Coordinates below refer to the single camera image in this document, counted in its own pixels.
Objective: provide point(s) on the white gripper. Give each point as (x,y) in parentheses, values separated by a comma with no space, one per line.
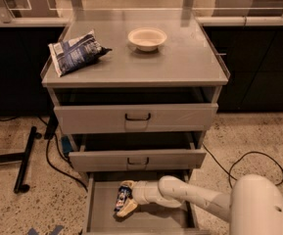
(140,192)

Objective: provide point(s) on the blue pepsi can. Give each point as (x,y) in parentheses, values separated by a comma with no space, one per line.
(124,193)

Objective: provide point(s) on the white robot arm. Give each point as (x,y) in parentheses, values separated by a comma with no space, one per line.
(253,207)

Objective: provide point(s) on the grey bottom drawer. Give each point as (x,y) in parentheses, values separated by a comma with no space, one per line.
(152,219)

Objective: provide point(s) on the grey drawer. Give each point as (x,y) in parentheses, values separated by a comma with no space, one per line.
(135,118)
(162,156)
(152,219)

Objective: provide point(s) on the grey middle drawer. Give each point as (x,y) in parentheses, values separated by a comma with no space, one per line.
(162,156)

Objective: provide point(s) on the grey top drawer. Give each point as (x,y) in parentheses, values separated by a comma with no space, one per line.
(135,118)

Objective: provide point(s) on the grey drawer cabinet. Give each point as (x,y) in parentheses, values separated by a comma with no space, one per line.
(184,70)

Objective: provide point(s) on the black metal stand base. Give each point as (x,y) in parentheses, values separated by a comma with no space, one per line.
(22,158)

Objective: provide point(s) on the blue white chip bag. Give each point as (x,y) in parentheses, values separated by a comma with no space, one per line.
(76,53)

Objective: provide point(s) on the white paper bowl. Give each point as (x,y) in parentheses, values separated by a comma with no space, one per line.
(147,39)

